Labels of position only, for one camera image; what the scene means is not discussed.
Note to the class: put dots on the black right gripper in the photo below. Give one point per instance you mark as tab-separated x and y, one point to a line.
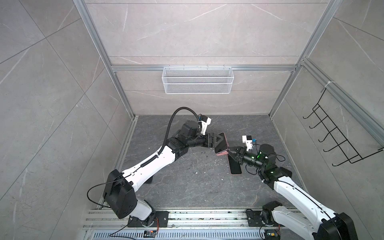
240	153

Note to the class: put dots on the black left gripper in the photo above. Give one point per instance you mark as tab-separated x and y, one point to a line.
212	137

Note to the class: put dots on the black phone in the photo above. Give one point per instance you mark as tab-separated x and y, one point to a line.
235	167
221	149

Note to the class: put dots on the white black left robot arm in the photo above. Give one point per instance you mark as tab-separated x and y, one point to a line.
121	187

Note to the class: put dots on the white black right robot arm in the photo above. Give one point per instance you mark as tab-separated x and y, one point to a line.
316	222

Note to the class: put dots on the black phone on table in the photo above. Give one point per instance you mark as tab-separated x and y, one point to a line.
235	167

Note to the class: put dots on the small circuit board right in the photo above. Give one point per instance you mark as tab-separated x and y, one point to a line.
271	235

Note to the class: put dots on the small circuit board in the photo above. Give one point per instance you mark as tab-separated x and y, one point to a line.
271	235
150	233

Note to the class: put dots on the small circuit board left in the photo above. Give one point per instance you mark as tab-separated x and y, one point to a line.
150	233

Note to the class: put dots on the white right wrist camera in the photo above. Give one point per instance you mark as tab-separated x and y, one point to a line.
249	141

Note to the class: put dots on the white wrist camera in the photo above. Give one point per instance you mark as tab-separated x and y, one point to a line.
249	141
203	122

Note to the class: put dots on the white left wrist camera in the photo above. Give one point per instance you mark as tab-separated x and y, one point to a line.
203	122

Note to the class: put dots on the white wire mesh basket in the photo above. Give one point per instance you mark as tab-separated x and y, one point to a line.
197	80

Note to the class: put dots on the black wire hook rack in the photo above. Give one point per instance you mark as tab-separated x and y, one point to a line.
333	132

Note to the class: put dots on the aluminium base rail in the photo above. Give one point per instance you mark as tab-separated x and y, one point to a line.
181	224

